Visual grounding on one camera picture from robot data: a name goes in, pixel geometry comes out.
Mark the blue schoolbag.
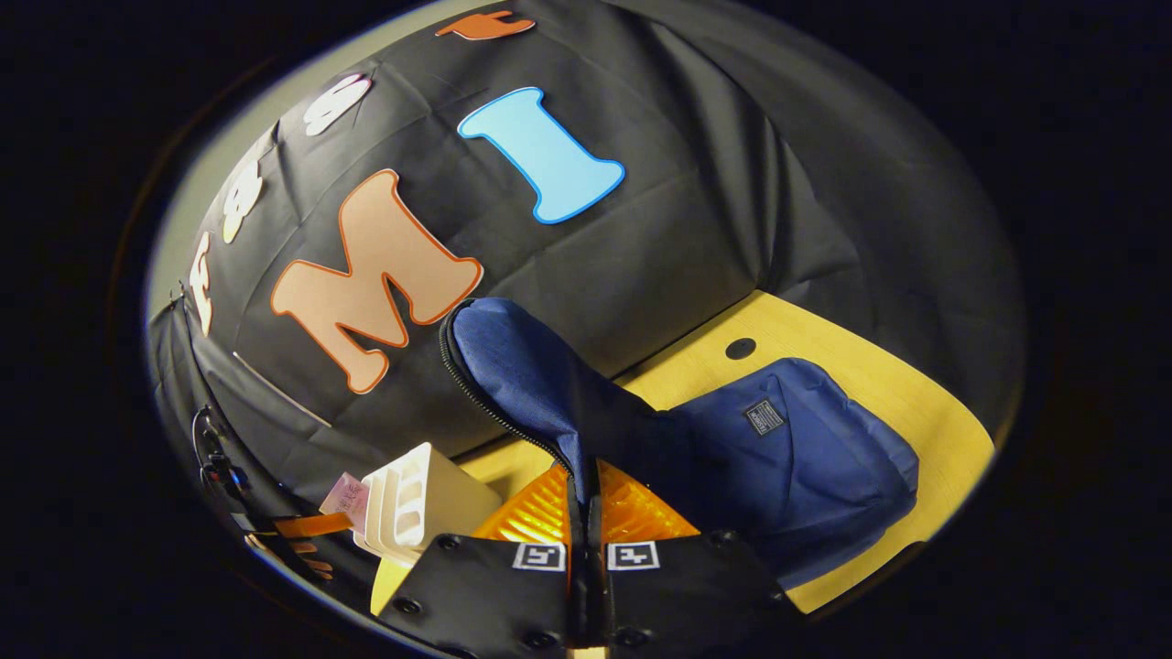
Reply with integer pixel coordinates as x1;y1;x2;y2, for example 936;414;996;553
438;297;920;591

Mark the white bookshelf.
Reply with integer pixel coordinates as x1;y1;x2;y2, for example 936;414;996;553
353;442;503;564

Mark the pink cover book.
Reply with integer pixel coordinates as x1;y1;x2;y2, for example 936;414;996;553
319;470;371;519

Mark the black backdrop cloth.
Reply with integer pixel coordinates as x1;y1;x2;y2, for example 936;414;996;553
145;0;1026;587

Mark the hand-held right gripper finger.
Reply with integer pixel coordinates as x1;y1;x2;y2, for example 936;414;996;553
378;462;583;659
584;459;799;658

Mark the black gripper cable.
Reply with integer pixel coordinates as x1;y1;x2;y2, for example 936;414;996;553
190;405;222;477

